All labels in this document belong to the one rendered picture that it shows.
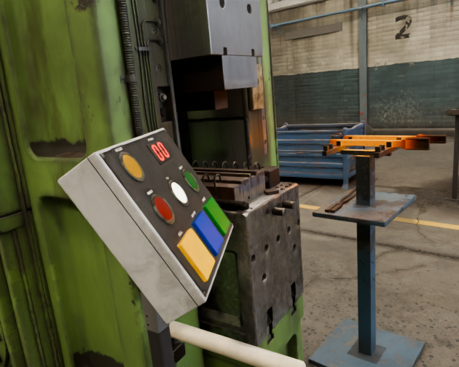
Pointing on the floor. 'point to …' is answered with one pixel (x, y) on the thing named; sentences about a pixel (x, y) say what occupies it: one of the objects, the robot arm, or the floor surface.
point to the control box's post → (157, 336)
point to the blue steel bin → (310, 162)
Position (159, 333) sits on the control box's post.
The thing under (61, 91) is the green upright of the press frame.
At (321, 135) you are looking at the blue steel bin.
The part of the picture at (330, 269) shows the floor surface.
